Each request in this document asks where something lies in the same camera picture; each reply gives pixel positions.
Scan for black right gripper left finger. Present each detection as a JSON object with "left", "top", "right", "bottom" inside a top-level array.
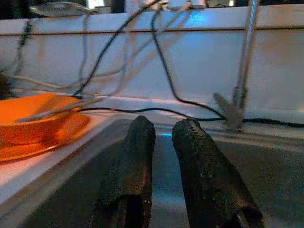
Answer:
[{"left": 90, "top": 115, "right": 156, "bottom": 228}]

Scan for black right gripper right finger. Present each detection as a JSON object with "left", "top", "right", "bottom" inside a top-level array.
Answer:
[{"left": 171, "top": 118, "right": 266, "bottom": 228}]

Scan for stainless steel sink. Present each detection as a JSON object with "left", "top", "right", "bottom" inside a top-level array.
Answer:
[{"left": 0, "top": 116, "right": 304, "bottom": 228}]

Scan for orange plate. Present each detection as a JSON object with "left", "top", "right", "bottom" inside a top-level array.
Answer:
[{"left": 0, "top": 113, "right": 92, "bottom": 165}]

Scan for silver metal cutlery piece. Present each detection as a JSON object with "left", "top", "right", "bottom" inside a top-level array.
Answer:
[{"left": 16, "top": 95, "right": 106, "bottom": 124}]

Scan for orange bowl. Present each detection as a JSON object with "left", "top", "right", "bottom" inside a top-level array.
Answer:
[{"left": 0, "top": 92, "right": 84, "bottom": 148}]

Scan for grey metal pole with base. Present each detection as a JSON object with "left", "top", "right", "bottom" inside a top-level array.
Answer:
[{"left": 212, "top": 0, "right": 259, "bottom": 132}]

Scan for black power cable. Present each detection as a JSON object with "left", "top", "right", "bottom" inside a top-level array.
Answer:
[
  {"left": 151, "top": 7, "right": 304, "bottom": 128},
  {"left": 73, "top": 0, "right": 164, "bottom": 100}
]

